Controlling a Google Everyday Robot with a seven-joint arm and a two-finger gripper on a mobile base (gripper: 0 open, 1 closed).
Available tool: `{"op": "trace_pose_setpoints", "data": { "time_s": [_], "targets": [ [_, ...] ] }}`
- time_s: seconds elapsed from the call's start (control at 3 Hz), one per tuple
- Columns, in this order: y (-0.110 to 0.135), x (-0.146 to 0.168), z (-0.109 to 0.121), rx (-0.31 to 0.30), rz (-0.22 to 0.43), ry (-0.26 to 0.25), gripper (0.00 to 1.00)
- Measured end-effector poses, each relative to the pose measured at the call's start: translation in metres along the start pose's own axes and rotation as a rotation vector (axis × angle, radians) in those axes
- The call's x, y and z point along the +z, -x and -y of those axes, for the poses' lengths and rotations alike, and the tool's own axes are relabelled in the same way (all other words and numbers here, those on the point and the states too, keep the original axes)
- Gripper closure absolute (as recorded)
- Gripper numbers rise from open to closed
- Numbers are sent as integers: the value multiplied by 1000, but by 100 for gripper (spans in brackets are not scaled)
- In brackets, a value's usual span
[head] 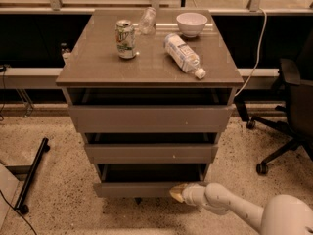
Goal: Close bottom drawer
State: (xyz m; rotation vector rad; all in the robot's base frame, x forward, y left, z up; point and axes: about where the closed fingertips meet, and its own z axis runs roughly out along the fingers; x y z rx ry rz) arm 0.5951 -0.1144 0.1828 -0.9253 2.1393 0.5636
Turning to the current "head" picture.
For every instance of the yellow translucent gripper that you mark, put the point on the yellow translucent gripper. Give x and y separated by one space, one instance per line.
192 194

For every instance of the grey bottom drawer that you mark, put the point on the grey bottom drawer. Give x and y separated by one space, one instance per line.
145 180

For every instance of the grey drawer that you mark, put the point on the grey drawer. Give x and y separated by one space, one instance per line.
145 180
151 148
152 110

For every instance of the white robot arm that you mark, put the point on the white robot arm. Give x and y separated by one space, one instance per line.
282 215

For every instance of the grey middle drawer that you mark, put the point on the grey middle drawer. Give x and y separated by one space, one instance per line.
151 148

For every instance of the grey drawer cabinet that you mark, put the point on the grey drawer cabinet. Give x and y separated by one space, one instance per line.
94 62

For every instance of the grey top drawer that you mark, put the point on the grey top drawer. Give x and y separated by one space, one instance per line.
152 110

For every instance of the white labelled water bottle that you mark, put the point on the white labelled water bottle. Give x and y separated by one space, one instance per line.
184 56

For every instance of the black metal stand leg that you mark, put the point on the black metal stand leg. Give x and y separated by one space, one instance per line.
20 204

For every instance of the white bowl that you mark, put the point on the white bowl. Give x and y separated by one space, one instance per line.
191 24

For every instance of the black office chair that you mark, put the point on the black office chair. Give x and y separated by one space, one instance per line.
296 77

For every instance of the green soda can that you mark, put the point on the green soda can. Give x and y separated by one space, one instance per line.
125 39

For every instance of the grey window ledge rail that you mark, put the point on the grey window ledge rail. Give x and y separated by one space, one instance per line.
45 78

